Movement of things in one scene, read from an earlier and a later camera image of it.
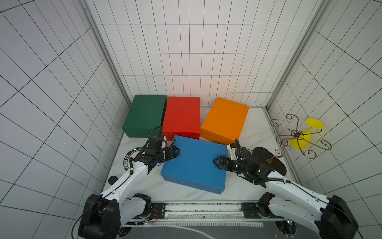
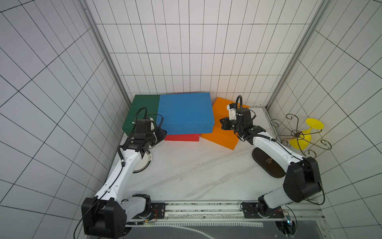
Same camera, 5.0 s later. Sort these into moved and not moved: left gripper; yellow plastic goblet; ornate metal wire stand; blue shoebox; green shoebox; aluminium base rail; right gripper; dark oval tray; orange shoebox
Moved: blue shoebox; right gripper; left gripper
Not moved: green shoebox; ornate metal wire stand; orange shoebox; dark oval tray; aluminium base rail; yellow plastic goblet
